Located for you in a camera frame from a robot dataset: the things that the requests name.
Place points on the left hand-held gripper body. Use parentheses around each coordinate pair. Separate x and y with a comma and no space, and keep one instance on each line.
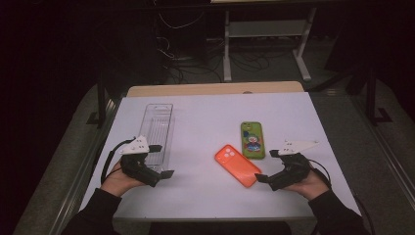
(137,168)

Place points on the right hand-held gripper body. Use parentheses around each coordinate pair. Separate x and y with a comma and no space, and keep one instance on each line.
(292,169)

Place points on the clear plastic rack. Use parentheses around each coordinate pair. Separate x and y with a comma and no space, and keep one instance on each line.
(158,125)

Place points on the green cartoon phone case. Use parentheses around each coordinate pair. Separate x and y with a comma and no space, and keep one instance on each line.
(252,140)

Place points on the orange phone case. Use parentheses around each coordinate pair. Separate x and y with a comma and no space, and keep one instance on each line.
(238,166)

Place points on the person's left hand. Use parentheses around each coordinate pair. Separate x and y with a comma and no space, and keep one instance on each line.
(117,182)

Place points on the person's right hand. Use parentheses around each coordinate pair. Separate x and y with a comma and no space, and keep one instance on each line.
(311,187)

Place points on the black metal stand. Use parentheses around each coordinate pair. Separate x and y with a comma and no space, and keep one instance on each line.
(371,98)
(101,104)

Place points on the silver metal rail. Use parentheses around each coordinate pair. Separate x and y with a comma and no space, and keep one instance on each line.
(388,153)
(81,169)

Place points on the white metal desk frame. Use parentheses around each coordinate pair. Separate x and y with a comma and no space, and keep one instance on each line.
(267,28)

